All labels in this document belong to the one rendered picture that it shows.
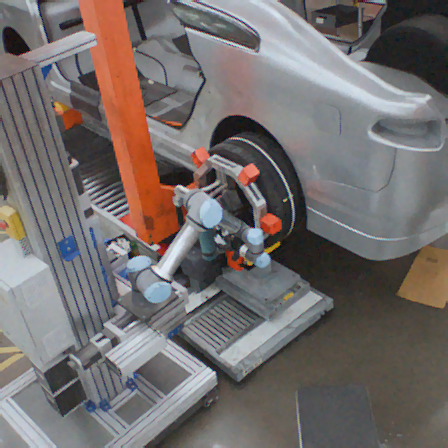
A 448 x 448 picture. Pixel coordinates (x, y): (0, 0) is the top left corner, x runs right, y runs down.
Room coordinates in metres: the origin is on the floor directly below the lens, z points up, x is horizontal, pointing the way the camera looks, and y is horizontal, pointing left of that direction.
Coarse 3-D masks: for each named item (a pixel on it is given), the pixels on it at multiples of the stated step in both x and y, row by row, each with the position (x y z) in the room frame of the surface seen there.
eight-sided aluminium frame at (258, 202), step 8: (208, 160) 3.06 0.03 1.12; (216, 160) 3.05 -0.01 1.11; (224, 160) 3.02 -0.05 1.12; (200, 168) 3.13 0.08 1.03; (208, 168) 3.10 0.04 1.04; (216, 168) 3.01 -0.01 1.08; (224, 168) 2.95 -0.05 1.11; (232, 168) 2.93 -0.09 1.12; (240, 168) 2.91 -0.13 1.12; (200, 176) 3.15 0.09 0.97; (232, 176) 2.90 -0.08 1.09; (200, 184) 3.17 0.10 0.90; (240, 184) 2.86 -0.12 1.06; (208, 192) 3.20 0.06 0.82; (248, 192) 2.81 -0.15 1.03; (256, 192) 2.83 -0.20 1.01; (248, 200) 2.82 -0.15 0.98; (256, 200) 2.79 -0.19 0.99; (264, 200) 2.80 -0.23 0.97; (256, 208) 2.77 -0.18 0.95; (264, 208) 2.79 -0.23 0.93; (256, 216) 2.78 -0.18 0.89; (256, 224) 2.78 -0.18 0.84; (224, 232) 3.05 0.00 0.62; (264, 232) 2.79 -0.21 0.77
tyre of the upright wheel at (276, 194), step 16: (224, 144) 3.11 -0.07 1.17; (240, 144) 3.07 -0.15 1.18; (256, 144) 3.05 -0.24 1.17; (272, 144) 3.06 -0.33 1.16; (240, 160) 2.97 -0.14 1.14; (256, 160) 2.94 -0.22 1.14; (272, 160) 2.95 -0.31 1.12; (288, 160) 2.97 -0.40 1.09; (208, 176) 3.23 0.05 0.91; (272, 176) 2.87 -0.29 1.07; (288, 176) 2.90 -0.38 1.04; (272, 192) 2.81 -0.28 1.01; (288, 192) 2.85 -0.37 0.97; (272, 208) 2.79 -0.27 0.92; (288, 208) 2.82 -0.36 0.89; (304, 208) 2.89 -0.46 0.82; (288, 224) 2.82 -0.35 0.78; (272, 240) 2.81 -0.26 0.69
